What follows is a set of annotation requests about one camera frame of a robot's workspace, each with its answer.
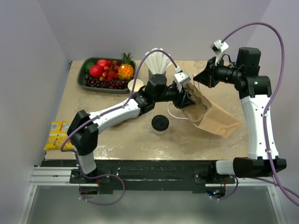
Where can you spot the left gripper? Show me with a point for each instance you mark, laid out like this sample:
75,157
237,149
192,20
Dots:
183,99

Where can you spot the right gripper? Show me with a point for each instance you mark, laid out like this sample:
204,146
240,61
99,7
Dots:
208,77

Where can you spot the brown paper bag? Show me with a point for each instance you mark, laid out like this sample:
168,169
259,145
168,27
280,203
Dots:
217,121

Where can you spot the black cup lid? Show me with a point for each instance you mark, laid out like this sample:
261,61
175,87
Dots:
160,123

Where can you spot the white paper cup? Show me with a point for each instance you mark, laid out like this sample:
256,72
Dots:
159,131
135,85

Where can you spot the brown cup carrier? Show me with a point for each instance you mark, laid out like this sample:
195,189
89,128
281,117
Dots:
195,113

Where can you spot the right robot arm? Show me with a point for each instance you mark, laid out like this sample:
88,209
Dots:
255,93

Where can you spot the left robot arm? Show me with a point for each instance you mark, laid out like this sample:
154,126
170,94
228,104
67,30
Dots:
85,127

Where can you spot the grey straw holder cup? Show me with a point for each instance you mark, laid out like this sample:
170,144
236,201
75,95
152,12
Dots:
151,75

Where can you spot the white paper straws bundle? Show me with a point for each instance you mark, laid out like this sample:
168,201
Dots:
157,62

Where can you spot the toy pineapple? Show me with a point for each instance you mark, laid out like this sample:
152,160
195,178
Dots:
126,70

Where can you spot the dark grapes bunch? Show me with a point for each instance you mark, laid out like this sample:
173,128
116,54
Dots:
106,82

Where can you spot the green lime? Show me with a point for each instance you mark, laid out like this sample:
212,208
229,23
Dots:
88,66

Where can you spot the yellow snack bag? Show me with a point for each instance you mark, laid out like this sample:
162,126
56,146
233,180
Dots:
57,134

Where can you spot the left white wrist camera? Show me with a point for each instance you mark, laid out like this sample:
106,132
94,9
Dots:
181,78

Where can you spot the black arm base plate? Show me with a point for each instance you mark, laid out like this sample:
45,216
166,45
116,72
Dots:
162,175

